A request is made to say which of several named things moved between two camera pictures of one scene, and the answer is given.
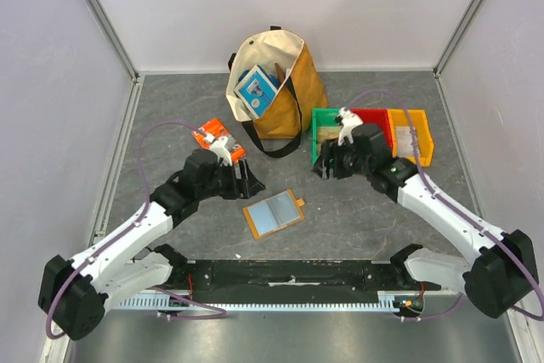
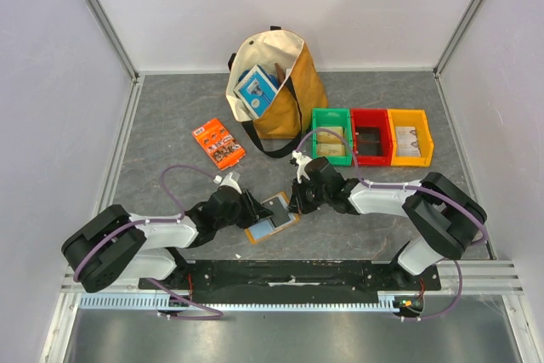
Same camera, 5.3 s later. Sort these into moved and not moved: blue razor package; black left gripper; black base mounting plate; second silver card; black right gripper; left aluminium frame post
Moved: black right gripper; black left gripper
Not moved: blue razor package; left aluminium frame post; black base mounting plate; second silver card
